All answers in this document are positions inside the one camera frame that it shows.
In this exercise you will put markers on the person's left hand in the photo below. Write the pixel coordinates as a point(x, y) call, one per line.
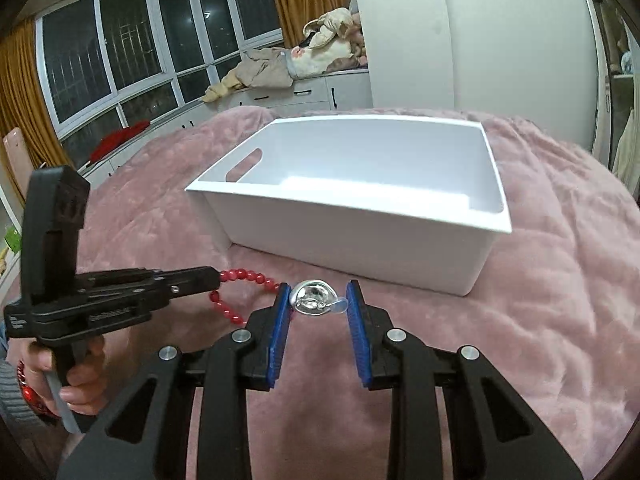
point(87, 380)

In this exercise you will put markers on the white framed standing mirror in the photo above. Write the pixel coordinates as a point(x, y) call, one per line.
point(602, 70)

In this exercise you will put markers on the small green toy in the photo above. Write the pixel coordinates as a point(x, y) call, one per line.
point(12, 237)

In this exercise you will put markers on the pile of floral clothes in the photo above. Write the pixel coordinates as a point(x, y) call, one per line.
point(325, 45)

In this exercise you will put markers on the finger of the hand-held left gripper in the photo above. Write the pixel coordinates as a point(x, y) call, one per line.
point(150, 297)
point(190, 277)

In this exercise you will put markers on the red cloth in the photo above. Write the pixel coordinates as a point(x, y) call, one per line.
point(120, 140)

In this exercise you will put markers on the large grid window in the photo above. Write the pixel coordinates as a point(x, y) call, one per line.
point(135, 45)

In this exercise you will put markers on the white window cabinet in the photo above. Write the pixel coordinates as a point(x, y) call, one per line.
point(320, 92)

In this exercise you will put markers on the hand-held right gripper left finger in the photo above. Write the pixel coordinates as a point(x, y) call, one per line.
point(280, 340)

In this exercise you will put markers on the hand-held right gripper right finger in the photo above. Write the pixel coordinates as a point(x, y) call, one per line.
point(357, 340)

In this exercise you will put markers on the white plastic storage box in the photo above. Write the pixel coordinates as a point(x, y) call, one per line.
point(350, 240)

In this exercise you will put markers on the person's left forearm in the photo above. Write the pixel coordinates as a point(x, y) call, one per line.
point(12, 395)

